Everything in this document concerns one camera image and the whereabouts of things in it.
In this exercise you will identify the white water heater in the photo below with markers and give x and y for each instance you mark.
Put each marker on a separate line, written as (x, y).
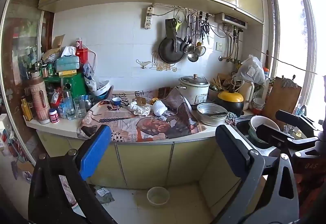
(230, 20)

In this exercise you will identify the bundle of chopsticks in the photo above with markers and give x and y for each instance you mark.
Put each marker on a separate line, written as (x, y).
(219, 82)

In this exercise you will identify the black pot with yellow lid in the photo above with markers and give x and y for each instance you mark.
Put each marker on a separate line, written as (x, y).
(230, 101)

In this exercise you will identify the wooden cutting board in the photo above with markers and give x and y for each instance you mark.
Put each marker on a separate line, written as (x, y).
(280, 101)

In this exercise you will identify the blue printed plastic bag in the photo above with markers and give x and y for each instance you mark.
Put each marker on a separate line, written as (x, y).
(89, 76)

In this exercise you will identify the clear glass bottle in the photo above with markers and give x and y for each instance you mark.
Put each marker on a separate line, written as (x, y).
(69, 108)

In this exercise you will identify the white red label pill bottle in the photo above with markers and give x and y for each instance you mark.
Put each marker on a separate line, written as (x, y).
(54, 117)

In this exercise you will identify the window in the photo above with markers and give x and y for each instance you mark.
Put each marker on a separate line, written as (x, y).
(293, 35)

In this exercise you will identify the yellow-green base cabinet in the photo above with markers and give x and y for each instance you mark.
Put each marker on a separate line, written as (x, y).
(145, 162)

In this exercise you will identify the metal steamer pan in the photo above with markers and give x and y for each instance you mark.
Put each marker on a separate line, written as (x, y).
(211, 118)

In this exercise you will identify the metal mesh strainer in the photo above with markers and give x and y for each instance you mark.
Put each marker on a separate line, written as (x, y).
(201, 50)

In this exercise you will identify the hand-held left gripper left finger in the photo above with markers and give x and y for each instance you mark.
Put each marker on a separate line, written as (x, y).
(95, 152)

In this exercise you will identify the teal tissue box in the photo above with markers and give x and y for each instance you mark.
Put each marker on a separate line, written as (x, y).
(67, 63)

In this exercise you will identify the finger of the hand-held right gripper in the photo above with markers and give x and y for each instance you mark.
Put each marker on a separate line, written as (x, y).
(290, 117)
(270, 132)

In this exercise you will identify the blue paper cup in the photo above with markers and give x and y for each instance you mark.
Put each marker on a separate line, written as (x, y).
(116, 101)

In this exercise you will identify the red tin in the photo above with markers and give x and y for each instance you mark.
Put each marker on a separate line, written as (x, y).
(82, 54)

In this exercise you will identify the dark flat utensil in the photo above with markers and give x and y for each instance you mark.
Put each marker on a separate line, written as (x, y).
(215, 113)

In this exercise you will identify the wall faucet with pipes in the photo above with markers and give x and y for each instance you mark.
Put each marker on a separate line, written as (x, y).
(233, 59)

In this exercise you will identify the yellow oil bottle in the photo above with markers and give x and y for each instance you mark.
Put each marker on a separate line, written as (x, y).
(26, 110)

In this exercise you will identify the stack of small bowls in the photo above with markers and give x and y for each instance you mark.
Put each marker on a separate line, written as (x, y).
(258, 105)

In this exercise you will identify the white rice cooker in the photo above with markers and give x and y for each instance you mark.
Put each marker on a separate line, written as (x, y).
(194, 90)

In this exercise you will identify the small cardboard box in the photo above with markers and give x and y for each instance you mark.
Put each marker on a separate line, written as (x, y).
(140, 100)

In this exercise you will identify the dark hanging cleaver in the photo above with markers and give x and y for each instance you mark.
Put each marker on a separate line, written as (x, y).
(170, 27)

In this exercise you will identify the hanging scissors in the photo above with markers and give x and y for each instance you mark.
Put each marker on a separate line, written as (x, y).
(205, 29)

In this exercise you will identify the white plastic jug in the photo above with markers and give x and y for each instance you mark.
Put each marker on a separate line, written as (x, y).
(247, 95)

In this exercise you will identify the person's right forearm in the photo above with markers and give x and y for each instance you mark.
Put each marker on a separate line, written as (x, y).
(312, 191)

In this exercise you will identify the white wall socket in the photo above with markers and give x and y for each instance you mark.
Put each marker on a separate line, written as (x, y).
(219, 46)

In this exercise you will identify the green box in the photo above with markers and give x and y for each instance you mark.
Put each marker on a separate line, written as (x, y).
(73, 85)

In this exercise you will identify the grey floor rag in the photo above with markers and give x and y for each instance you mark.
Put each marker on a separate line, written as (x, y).
(104, 196)

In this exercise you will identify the white tissue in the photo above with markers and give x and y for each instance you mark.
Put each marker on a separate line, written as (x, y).
(139, 109)

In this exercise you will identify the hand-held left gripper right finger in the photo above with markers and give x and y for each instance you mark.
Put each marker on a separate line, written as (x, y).
(230, 147)

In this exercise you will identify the patterned thermos flask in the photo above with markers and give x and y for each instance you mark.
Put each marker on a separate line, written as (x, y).
(39, 101)

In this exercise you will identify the glass sliding door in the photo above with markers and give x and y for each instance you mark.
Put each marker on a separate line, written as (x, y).
(23, 48)

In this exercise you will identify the white round bin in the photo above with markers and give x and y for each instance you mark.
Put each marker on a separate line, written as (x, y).
(158, 196)

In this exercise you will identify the metal hanging rail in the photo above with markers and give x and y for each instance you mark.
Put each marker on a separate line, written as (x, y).
(183, 8)

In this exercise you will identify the white foam fruit net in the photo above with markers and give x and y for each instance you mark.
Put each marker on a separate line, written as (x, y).
(159, 108)

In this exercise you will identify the printed newspaper sheet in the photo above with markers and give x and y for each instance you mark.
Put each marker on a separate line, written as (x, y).
(152, 127)

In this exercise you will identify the clear drinking glass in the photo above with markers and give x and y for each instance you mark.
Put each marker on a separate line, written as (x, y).
(80, 108)

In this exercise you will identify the white power strip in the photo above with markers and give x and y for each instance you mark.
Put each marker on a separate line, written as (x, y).
(148, 21)

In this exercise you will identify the white plastic bag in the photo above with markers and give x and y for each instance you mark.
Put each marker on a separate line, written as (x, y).
(250, 71)

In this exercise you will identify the blue and white stacked bowls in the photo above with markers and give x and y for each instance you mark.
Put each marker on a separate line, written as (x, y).
(101, 91)

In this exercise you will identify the white bowl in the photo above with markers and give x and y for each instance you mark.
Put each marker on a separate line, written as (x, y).
(262, 124)

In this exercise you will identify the black hanging wok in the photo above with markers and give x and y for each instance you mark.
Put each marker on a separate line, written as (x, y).
(170, 53)

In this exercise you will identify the metal ladle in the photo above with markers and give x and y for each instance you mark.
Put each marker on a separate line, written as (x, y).
(192, 57)

